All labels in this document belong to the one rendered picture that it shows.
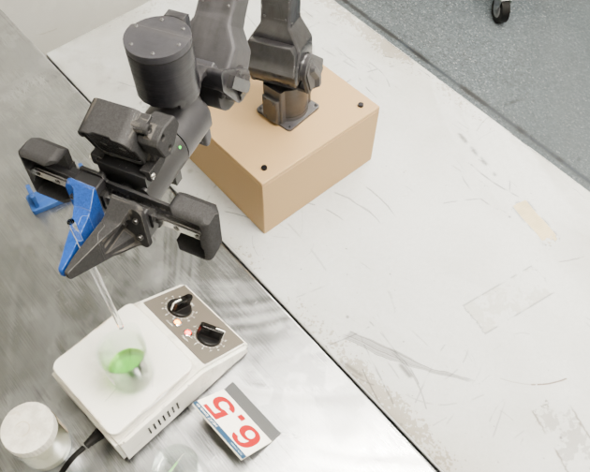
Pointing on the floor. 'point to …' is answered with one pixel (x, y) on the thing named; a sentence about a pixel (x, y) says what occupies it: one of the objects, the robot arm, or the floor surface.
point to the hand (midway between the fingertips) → (88, 242)
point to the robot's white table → (427, 259)
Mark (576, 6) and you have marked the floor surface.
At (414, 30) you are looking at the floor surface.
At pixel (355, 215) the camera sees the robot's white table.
